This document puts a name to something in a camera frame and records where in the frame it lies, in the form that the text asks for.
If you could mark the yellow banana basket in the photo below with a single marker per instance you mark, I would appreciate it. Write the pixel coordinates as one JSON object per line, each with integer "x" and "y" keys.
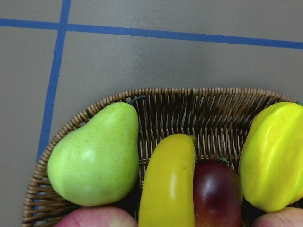
{"x": 167, "y": 195}

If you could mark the woven wicker fruit basket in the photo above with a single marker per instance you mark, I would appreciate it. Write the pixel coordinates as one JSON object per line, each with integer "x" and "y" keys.
{"x": 219, "y": 118}

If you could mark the green pear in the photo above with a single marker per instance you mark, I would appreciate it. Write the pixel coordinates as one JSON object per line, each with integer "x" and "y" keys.
{"x": 98, "y": 163}

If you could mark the red apple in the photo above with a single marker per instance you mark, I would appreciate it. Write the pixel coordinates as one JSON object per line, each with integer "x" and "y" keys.
{"x": 287, "y": 217}
{"x": 94, "y": 217}

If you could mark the yellow starfruit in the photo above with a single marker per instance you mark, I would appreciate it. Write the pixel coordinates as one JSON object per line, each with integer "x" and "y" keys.
{"x": 271, "y": 162}

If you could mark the red apple front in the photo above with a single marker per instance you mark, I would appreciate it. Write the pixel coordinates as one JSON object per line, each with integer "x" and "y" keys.
{"x": 287, "y": 217}

